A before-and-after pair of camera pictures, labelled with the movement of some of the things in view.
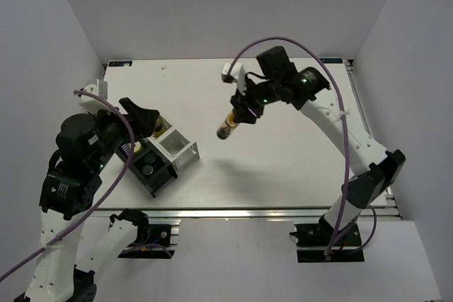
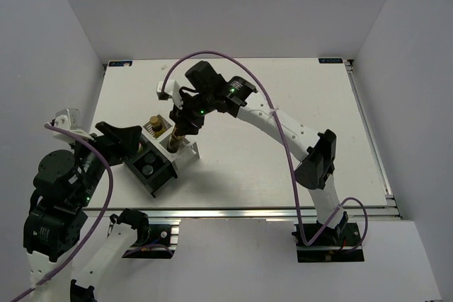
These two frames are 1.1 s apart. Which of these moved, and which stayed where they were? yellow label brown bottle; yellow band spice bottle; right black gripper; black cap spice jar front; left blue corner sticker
Moved: right black gripper; yellow band spice bottle
Stayed: left blue corner sticker; yellow label brown bottle; black cap spice jar front
